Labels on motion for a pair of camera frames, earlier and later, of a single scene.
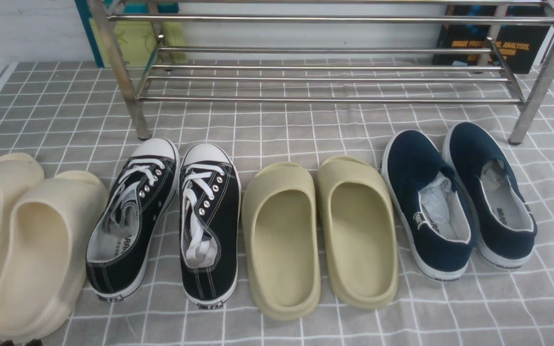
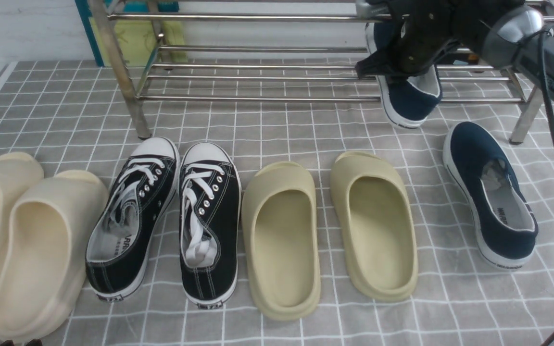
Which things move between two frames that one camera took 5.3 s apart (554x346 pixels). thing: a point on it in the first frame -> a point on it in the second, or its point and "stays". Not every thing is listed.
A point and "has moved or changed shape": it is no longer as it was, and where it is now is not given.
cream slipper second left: x=56 y=224 stays
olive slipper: x=280 y=230 stays
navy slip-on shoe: x=504 y=226 stays
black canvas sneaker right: x=209 y=205 stays
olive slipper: x=358 y=232 has moved or changed shape
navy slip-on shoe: x=430 y=204 -> x=409 y=102
